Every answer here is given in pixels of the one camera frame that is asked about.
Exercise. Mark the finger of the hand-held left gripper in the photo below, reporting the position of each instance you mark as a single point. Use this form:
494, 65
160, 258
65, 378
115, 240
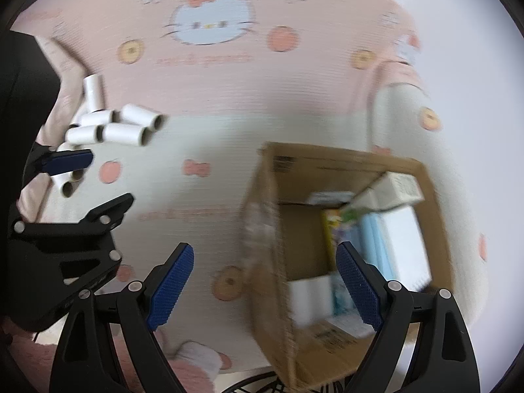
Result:
102, 215
67, 161

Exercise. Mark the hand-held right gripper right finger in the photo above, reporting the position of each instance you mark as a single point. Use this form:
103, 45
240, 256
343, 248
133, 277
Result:
360, 286

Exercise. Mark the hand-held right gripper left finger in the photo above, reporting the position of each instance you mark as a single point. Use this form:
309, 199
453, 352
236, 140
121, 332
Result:
172, 284

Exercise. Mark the pile of white paper rolls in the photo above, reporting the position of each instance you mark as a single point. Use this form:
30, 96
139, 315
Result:
123, 131

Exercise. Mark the brown cardboard box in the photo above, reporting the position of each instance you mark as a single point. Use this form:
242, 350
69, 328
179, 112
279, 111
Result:
266, 196

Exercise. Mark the blue face mask pack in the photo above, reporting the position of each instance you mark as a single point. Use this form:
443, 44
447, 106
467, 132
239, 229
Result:
374, 237

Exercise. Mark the white paper block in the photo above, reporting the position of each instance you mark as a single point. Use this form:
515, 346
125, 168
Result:
309, 299

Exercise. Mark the printed flat packet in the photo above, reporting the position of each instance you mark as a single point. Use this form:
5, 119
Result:
331, 335

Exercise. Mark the pink fleece cloth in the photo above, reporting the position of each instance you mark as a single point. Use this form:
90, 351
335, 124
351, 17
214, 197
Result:
61, 102
24, 360

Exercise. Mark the white spiral notebook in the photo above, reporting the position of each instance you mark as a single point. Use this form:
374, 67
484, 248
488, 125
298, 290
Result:
409, 241

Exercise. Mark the yellow green packet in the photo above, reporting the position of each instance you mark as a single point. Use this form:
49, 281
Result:
333, 223

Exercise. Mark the pink white plush item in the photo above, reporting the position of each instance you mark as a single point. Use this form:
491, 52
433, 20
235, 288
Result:
196, 356

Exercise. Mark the dark cloth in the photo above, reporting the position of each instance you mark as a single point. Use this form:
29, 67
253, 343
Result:
24, 90

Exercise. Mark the white flat packet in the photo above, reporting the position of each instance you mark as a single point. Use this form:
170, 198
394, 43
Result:
331, 197

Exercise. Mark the white carton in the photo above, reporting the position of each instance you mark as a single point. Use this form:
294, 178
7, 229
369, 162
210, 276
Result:
397, 190

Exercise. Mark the pink printed blanket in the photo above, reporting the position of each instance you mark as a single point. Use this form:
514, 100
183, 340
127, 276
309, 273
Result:
245, 90

